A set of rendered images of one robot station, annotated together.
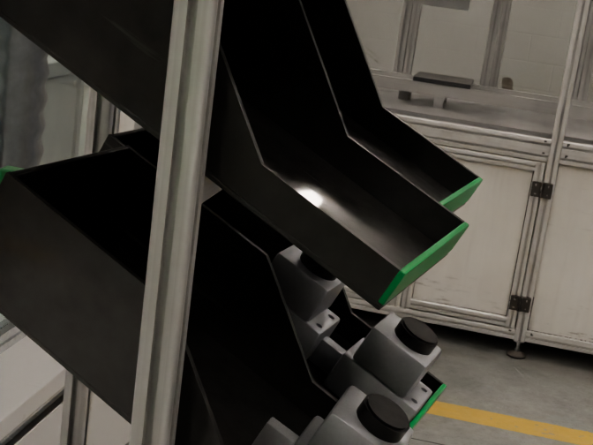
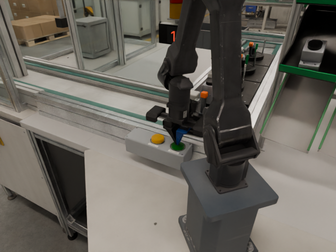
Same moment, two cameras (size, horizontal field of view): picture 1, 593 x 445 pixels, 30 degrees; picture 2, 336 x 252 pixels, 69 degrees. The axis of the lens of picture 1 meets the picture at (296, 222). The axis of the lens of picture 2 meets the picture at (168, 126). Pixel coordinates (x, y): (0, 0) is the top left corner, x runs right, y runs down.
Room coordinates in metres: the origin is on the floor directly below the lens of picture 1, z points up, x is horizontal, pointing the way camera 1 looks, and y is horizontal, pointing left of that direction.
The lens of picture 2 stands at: (0.42, -0.72, 1.42)
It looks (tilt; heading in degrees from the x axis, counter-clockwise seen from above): 33 degrees down; 107
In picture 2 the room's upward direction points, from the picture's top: straight up
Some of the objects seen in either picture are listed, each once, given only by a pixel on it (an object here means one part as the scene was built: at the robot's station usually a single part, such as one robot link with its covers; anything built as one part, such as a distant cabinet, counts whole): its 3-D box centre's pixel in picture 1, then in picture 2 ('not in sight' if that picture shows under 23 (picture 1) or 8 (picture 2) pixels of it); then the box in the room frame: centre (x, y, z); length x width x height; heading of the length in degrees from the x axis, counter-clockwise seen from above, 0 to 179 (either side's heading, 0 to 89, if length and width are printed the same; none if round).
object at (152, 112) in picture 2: not in sight; (178, 111); (0.28, -0.15, 1.08); 0.19 x 0.06 x 0.08; 170
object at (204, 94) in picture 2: not in sight; (204, 101); (0.32, 0.01, 1.04); 0.04 x 0.02 x 0.08; 79
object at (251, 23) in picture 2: not in sight; (262, 22); (0.71, 5.48, 0.36); 0.60 x 0.40 x 0.15; 172
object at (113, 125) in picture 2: not in sight; (122, 127); (0.03, -0.04, 0.91); 0.89 x 0.06 x 0.11; 169
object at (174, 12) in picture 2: not in sight; (176, 10); (0.17, 0.21, 1.28); 0.05 x 0.05 x 0.05
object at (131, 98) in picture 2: not in sight; (142, 106); (0.04, 0.14, 0.91); 0.84 x 0.28 x 0.10; 169
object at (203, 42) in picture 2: not in sight; (216, 38); (0.10, 2.19, 0.73); 0.62 x 0.42 x 0.23; 169
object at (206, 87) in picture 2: not in sight; (210, 89); (0.33, 0.07, 1.06); 0.08 x 0.04 x 0.07; 79
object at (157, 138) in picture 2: not in sight; (157, 139); (0.21, -0.14, 0.96); 0.04 x 0.04 x 0.02
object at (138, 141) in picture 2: not in sight; (158, 147); (0.21, -0.14, 0.93); 0.21 x 0.07 x 0.06; 169
